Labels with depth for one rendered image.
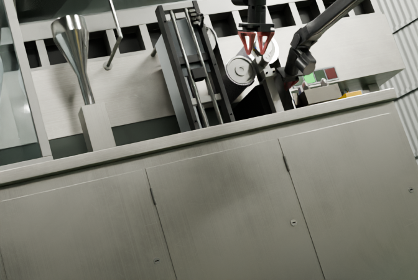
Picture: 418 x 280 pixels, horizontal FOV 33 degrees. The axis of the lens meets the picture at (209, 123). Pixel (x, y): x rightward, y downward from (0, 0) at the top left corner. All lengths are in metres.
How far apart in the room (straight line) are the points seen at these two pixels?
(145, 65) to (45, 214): 1.08
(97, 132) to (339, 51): 1.35
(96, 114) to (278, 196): 0.76
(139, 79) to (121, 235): 0.99
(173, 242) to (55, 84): 1.01
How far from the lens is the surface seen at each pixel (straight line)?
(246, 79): 2.85
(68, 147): 2.93
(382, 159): 2.67
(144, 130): 3.01
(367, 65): 3.54
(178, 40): 2.68
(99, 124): 2.69
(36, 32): 3.10
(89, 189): 2.27
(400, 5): 5.45
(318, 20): 2.71
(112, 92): 3.03
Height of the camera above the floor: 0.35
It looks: 13 degrees up
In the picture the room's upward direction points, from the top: 17 degrees counter-clockwise
